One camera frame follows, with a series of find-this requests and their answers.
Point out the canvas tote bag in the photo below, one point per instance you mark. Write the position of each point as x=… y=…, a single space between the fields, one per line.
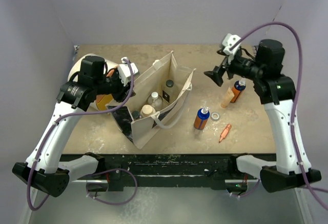
x=161 y=93

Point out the white round container orange lid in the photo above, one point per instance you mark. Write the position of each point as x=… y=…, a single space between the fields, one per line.
x=101 y=100

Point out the white bottle beige cap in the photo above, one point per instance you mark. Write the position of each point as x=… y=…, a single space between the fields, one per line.
x=147 y=110

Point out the small clear bottle white cap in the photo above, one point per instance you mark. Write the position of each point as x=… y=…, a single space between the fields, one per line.
x=155 y=100

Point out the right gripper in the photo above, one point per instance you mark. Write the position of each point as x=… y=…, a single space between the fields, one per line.
x=217 y=73

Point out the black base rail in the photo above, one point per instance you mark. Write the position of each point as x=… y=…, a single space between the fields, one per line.
x=170 y=171

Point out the clear square bottle dark cap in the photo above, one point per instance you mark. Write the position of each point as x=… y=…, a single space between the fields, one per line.
x=169 y=91

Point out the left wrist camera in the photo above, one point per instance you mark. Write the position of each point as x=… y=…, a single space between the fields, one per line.
x=127 y=69

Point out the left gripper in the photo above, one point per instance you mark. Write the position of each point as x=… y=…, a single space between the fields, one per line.
x=123 y=91

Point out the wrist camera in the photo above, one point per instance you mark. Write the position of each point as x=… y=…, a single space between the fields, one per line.
x=127 y=69
x=230 y=45

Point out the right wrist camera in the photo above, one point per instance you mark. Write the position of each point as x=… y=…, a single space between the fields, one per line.
x=230 y=45

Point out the beige tube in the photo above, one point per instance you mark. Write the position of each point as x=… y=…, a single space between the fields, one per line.
x=227 y=98

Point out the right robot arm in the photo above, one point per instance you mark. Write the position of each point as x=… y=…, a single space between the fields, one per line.
x=277 y=94

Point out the orange bottle blue pump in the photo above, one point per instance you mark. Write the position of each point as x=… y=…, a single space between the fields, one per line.
x=201 y=119

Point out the small square bottle dark cap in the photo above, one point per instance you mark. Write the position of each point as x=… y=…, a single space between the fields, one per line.
x=136 y=115

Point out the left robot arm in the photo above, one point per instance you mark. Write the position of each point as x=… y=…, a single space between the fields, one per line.
x=43 y=169

